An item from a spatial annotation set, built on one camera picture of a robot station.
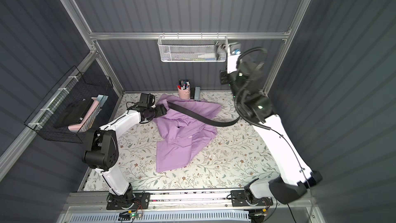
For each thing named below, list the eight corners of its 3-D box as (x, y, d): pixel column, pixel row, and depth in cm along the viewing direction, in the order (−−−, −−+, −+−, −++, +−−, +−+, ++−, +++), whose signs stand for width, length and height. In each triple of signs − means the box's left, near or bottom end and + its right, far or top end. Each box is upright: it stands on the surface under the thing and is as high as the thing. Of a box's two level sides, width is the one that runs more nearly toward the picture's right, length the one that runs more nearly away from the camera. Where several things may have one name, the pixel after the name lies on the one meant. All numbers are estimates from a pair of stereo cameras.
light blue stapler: (194, 102, 116) (194, 98, 113) (195, 90, 125) (194, 86, 121) (200, 102, 116) (200, 98, 113) (200, 90, 125) (200, 86, 121)
